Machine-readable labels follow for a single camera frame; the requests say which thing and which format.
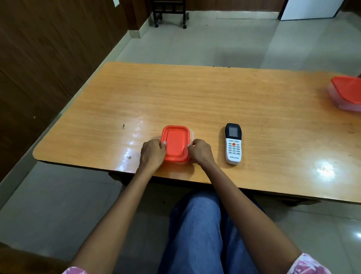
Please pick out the person's left hand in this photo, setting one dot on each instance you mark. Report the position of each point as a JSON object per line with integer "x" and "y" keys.
{"x": 151, "y": 155}

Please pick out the small red-lidded plastic container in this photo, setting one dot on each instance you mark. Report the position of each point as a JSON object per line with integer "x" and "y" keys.
{"x": 176, "y": 144}

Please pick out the wooden table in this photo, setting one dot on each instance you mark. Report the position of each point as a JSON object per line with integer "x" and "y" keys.
{"x": 197, "y": 124}

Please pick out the person's blue jeans leg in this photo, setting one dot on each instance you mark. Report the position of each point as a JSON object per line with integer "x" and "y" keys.
{"x": 201, "y": 234}

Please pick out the white and black remote control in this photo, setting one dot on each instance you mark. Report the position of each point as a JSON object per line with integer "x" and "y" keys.
{"x": 233, "y": 144}

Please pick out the person's left forearm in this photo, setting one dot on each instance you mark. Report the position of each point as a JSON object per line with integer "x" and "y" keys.
{"x": 112, "y": 223}

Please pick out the person's right hand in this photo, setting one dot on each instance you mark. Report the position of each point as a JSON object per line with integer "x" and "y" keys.
{"x": 200, "y": 154}

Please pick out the person's right thumb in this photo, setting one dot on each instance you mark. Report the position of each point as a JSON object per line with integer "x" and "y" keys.
{"x": 190, "y": 146}

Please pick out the person's right forearm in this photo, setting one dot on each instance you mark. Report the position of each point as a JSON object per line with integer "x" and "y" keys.
{"x": 248, "y": 214}

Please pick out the white cabinet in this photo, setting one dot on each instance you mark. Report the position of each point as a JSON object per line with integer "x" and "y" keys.
{"x": 310, "y": 9}

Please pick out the pink patterned right sleeve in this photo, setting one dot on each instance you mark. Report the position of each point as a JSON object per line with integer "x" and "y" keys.
{"x": 308, "y": 264}

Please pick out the large red-lidded plastic container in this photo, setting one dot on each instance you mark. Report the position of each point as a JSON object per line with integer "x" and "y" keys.
{"x": 346, "y": 92}

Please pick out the dark wooden wheeled stand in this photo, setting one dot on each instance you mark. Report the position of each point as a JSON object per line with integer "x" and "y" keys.
{"x": 169, "y": 11}

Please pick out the pink patterned sleeve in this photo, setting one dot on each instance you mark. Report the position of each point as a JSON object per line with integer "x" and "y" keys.
{"x": 74, "y": 271}
{"x": 308, "y": 264}

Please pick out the pink patterned left sleeve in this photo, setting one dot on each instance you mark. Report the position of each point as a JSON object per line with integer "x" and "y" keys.
{"x": 74, "y": 271}

